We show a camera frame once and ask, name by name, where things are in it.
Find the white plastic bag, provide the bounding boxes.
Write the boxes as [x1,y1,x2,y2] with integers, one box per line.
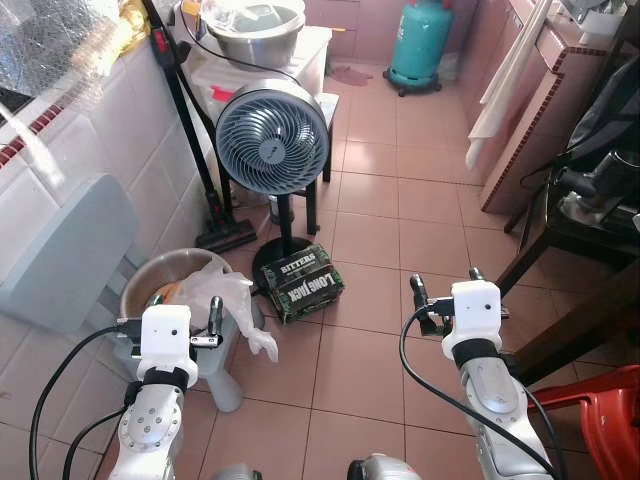
[175,262,279,363]

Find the red plastic chair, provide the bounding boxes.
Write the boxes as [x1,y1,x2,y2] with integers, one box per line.
[528,363,640,480]

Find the red floor rag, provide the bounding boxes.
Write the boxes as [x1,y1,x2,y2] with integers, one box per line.
[330,65,374,87]

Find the pink tiled kitchen counter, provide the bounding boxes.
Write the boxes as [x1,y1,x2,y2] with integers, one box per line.
[478,0,640,216]

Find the silver foil sheet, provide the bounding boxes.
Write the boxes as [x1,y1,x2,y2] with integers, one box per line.
[0,0,126,96]

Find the grey folding wall table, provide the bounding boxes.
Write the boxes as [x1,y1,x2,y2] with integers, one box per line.
[0,173,141,334]

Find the black green bitters carton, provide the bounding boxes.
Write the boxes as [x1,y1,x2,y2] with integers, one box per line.
[260,244,347,324]

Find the clear plastic bag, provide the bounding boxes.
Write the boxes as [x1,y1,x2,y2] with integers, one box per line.
[200,0,306,36]

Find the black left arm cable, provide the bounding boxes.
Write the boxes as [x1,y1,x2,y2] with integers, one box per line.
[28,318,141,480]

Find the white black-legged small table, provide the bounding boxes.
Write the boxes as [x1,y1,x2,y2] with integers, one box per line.
[300,92,341,236]

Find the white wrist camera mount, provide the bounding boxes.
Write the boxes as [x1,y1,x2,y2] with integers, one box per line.
[138,305,194,376]
[443,281,503,361]

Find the dark wooden side table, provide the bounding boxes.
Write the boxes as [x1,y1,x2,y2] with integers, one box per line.
[495,190,640,298]

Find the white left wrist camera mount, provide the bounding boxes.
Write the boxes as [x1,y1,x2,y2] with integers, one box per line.
[138,305,194,376]

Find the brown wooden dining table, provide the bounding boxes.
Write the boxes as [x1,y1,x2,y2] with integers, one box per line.
[513,262,640,386]

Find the silver robot leg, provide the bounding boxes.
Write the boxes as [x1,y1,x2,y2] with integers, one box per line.
[347,453,423,480]
[210,463,263,480]

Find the silver left robot leg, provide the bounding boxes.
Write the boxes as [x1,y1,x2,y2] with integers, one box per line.
[210,463,263,480]

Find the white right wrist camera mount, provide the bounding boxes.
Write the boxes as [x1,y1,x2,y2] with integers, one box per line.
[443,281,503,361]

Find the steel cooking pot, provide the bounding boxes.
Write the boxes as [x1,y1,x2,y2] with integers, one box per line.
[200,0,307,69]

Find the white hanging cloth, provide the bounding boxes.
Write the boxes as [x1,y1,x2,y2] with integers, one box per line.
[465,0,553,171]

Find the yellow plastic bag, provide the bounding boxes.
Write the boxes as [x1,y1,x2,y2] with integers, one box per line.
[105,0,153,61]

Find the silver right robot leg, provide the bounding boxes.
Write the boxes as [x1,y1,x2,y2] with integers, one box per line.
[347,453,423,480]

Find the black handheld appliance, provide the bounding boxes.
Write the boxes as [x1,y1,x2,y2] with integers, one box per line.
[548,150,640,216]

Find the grey standing fan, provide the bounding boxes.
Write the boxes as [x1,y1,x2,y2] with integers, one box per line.
[214,80,333,293]

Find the large steel basin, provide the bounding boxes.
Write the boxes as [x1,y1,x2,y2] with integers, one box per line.
[120,248,236,321]

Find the teal gas cylinder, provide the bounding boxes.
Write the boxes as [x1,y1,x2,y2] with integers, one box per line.
[385,0,449,98]

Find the orange item in basin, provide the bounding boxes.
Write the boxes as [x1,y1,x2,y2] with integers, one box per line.
[150,283,181,304]

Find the black stick vacuum cleaner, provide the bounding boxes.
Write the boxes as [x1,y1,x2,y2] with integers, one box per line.
[140,0,259,253]

